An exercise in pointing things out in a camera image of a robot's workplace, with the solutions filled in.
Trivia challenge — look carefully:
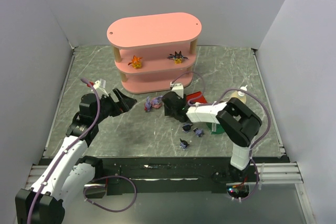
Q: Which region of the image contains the purple black figure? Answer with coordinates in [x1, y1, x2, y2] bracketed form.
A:
[180, 139, 190, 150]
[193, 128, 204, 137]
[182, 123, 193, 133]

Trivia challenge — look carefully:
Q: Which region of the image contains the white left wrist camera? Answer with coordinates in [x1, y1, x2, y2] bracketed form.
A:
[93, 79, 108, 98]

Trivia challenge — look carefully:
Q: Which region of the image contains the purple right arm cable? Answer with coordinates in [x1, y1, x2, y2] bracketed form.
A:
[171, 71, 271, 204]

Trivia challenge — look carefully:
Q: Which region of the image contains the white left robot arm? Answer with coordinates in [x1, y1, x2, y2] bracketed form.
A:
[15, 89, 137, 223]

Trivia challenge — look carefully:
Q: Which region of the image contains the pink three-tier wooden shelf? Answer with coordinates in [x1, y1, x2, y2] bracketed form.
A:
[107, 13, 202, 94]

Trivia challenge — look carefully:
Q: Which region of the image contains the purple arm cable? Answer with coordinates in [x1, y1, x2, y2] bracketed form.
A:
[26, 77, 101, 224]
[171, 71, 271, 204]

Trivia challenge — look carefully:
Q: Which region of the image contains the lying purple bunny pink base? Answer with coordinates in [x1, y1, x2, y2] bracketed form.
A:
[151, 95, 163, 109]

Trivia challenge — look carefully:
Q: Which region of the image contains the red flat box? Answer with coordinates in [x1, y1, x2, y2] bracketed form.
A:
[186, 91, 207, 104]

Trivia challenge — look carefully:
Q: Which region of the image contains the black winged pikachu figure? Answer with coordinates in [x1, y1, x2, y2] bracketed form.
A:
[167, 51, 188, 64]

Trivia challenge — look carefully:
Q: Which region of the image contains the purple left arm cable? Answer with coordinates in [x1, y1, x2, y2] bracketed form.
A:
[26, 77, 101, 224]

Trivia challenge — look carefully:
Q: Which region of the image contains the purple black figure lower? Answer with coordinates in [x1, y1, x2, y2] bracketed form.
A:
[180, 139, 190, 150]

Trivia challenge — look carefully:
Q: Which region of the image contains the purple black figure upper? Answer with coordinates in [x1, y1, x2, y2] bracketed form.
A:
[182, 123, 193, 133]

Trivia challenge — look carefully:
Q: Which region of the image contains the orange pikachu figure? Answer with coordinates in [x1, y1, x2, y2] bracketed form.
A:
[128, 55, 142, 69]

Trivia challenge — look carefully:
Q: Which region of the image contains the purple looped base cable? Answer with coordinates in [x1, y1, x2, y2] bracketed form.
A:
[82, 175, 138, 214]

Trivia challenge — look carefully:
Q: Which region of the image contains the aluminium rail frame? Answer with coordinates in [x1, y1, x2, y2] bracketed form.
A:
[25, 163, 303, 189]

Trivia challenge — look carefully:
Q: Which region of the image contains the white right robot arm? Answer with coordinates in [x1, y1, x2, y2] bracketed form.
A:
[162, 91, 262, 171]

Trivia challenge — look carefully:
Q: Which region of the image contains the purple black figure right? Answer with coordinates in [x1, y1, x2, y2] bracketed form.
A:
[193, 128, 204, 137]

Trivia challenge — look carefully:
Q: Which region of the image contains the small purple bunny figure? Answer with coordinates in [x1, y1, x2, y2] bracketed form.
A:
[144, 97, 152, 112]

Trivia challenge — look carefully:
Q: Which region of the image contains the beige pump bottle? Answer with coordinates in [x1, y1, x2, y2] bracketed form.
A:
[234, 85, 247, 104]

